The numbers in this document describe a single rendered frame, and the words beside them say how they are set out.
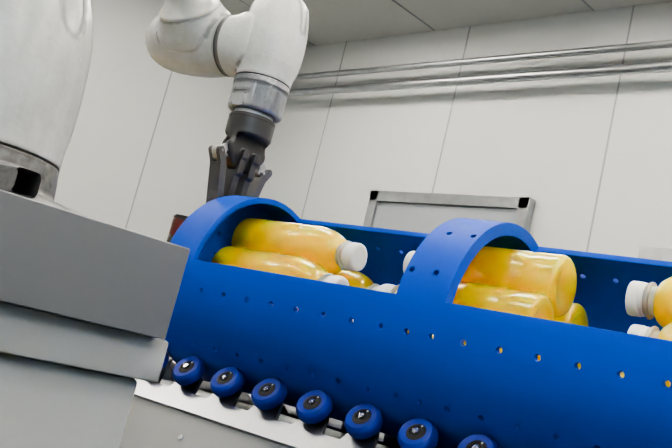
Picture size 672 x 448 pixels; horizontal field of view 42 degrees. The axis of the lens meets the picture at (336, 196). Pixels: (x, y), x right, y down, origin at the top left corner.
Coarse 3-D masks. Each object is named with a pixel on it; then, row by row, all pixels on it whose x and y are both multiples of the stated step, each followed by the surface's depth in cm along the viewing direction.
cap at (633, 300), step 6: (630, 282) 97; (636, 282) 97; (642, 282) 97; (630, 288) 96; (636, 288) 96; (642, 288) 96; (630, 294) 96; (636, 294) 96; (642, 294) 96; (630, 300) 96; (636, 300) 96; (630, 306) 96; (636, 306) 96; (630, 312) 97; (636, 312) 96; (642, 312) 96
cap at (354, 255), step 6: (348, 246) 121; (354, 246) 121; (360, 246) 122; (342, 252) 121; (348, 252) 121; (354, 252) 121; (360, 252) 122; (366, 252) 123; (342, 258) 121; (348, 258) 120; (354, 258) 121; (360, 258) 122; (366, 258) 123; (342, 264) 122; (348, 264) 121; (354, 264) 121; (360, 264) 122; (354, 270) 121
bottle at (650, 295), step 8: (664, 280) 95; (648, 288) 95; (656, 288) 96; (664, 288) 93; (648, 296) 95; (656, 296) 94; (664, 296) 93; (648, 304) 95; (656, 304) 94; (664, 304) 93; (648, 312) 95; (656, 312) 94; (664, 312) 93; (656, 320) 95; (664, 320) 93
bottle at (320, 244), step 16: (240, 224) 133; (256, 224) 131; (272, 224) 130; (288, 224) 128; (304, 224) 129; (240, 240) 131; (256, 240) 129; (272, 240) 127; (288, 240) 125; (304, 240) 124; (320, 240) 123; (336, 240) 123; (304, 256) 123; (320, 256) 122; (336, 256) 122; (336, 272) 124
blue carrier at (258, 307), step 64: (192, 256) 122; (384, 256) 132; (448, 256) 100; (576, 256) 110; (192, 320) 120; (256, 320) 112; (320, 320) 106; (384, 320) 100; (448, 320) 95; (512, 320) 91; (640, 320) 109; (256, 384) 117; (320, 384) 108; (384, 384) 101; (448, 384) 95; (512, 384) 90; (576, 384) 85; (640, 384) 82
